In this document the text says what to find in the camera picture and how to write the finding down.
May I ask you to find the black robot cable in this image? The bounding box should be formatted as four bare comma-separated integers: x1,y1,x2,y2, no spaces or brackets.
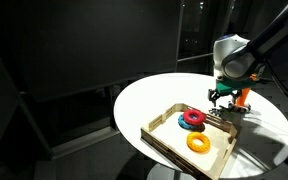
266,59,288,109

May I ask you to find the dark gripper teal mount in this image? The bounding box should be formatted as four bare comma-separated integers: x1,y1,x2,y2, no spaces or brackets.
207,79,257,110

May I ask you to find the blue toy ring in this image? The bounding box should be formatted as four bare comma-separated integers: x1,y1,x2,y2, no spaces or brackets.
177,114,199,131

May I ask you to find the wooden slatted tray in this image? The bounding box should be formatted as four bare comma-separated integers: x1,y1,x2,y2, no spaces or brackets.
140,102,242,180

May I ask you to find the metal window rail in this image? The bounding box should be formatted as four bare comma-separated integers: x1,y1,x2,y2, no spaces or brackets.
177,51,216,63

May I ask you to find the yellow-orange toy ring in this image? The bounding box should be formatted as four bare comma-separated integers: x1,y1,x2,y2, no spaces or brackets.
186,131,212,154

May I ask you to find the white table pedestal base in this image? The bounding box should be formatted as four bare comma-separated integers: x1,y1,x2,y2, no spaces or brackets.
146,162,198,180

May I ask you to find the red toy ring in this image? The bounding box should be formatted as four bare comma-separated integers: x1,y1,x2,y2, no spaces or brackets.
182,108,207,127

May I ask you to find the large black white striped ring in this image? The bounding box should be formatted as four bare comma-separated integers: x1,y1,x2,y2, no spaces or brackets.
228,101,252,115

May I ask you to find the metal window post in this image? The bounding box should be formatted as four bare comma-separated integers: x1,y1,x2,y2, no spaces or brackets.
174,0,185,73

